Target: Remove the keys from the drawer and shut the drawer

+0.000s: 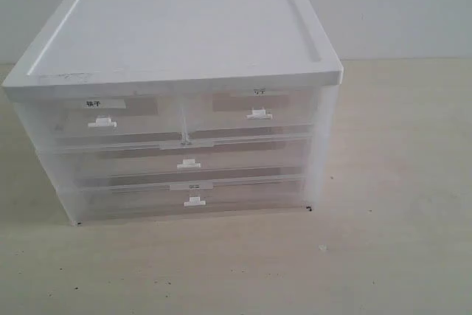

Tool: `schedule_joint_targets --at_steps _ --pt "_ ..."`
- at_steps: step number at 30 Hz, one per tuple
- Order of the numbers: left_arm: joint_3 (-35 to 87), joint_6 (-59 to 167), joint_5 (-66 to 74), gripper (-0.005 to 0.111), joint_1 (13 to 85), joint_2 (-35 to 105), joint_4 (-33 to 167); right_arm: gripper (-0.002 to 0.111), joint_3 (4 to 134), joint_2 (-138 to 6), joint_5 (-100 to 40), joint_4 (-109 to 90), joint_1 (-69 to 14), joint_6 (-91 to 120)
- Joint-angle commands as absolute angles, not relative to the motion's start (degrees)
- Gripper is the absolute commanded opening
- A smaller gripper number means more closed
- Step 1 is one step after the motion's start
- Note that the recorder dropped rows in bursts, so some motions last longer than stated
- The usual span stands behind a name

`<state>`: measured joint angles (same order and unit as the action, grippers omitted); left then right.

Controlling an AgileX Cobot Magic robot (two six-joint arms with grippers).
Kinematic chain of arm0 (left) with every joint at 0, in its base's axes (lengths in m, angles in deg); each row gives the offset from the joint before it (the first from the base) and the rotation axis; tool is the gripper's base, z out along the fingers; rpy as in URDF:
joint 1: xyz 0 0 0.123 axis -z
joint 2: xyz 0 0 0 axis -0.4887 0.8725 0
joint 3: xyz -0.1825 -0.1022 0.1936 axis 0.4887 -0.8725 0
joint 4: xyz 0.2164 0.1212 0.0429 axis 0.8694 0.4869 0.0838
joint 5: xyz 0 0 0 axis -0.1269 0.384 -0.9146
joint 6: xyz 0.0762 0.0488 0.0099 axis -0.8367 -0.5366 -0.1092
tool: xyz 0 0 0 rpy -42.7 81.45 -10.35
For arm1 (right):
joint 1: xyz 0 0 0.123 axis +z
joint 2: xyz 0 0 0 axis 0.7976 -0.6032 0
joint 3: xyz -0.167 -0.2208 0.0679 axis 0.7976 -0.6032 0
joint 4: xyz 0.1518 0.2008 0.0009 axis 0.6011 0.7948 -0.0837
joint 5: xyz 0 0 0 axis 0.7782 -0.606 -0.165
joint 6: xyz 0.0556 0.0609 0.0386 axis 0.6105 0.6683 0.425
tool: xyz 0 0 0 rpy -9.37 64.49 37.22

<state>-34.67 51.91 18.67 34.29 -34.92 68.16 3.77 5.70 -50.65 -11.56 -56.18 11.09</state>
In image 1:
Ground small drawer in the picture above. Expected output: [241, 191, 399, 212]
[52, 96, 182, 145]
[184, 88, 318, 139]

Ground wide drawer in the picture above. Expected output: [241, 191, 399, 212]
[51, 136, 311, 177]
[70, 175, 312, 223]

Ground white translucent drawer cabinet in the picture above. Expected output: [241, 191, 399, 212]
[2, 0, 344, 225]

